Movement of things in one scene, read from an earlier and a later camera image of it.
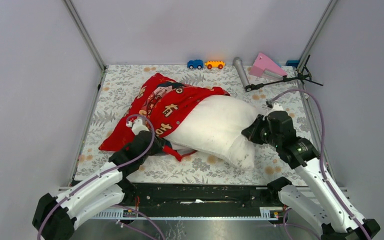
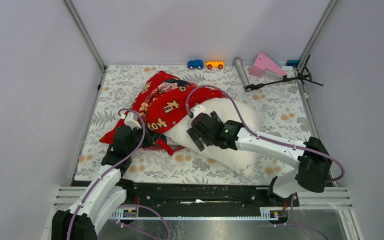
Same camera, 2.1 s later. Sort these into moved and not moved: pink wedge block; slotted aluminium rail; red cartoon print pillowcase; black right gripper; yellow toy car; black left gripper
Moved: black right gripper; black left gripper
Not moved: pink wedge block; yellow toy car; slotted aluminium rail; red cartoon print pillowcase
